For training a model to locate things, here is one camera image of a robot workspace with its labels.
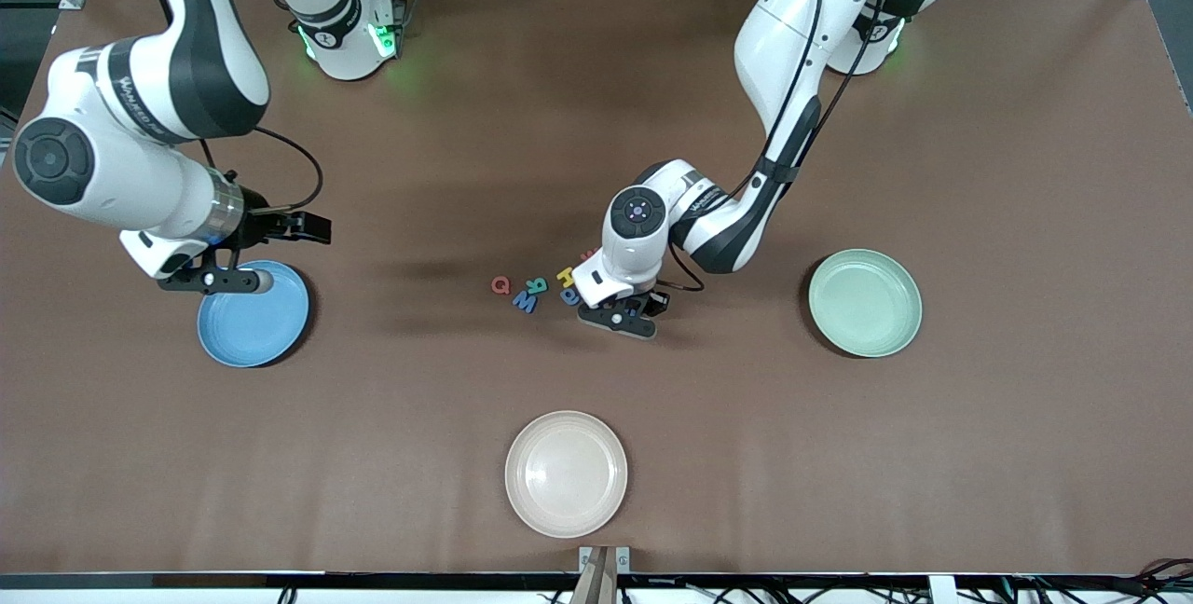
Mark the green plate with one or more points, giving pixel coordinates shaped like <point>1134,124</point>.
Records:
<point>867,306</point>

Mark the pink foam letter Q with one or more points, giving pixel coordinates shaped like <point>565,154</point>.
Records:
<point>494,285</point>

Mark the metal mounting bracket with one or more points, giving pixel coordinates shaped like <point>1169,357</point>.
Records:
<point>587,555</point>

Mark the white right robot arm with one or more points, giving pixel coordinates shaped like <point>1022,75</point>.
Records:
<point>93,185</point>

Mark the yellow foam letter H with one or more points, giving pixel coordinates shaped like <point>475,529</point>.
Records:
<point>566,274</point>

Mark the black table edge rail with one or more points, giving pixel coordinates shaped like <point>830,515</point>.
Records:
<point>280,580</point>

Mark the blue plate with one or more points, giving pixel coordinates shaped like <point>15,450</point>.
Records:
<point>252,334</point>

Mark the cream plate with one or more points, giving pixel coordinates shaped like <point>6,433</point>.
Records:
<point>566,473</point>

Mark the blue foam letter M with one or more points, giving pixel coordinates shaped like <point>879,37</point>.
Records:
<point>525,303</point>

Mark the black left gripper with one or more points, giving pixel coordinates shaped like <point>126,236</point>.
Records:
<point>656,302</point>

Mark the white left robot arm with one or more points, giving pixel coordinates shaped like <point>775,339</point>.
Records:
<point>792,26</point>

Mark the beige pole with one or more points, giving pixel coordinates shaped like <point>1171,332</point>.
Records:
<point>596,585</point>

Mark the blue foam letter a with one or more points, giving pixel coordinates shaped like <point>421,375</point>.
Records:
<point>565,295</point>

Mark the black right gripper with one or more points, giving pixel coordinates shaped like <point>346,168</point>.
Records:
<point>258,224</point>

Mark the teal foam letter R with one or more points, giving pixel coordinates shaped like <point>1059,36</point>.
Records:
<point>538,290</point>

